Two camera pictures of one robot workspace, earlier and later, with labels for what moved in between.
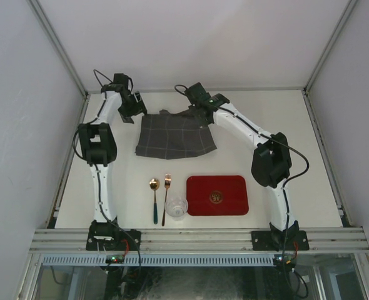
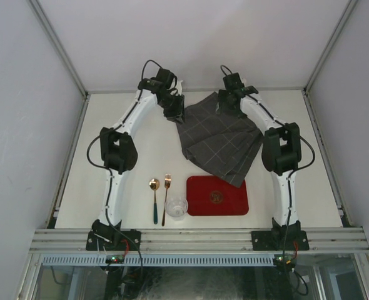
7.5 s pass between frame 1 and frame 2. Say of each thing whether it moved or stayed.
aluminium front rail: stayed
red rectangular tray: stayed
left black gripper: moved
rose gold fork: stayed
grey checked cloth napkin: moved
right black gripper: moved
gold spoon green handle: stayed
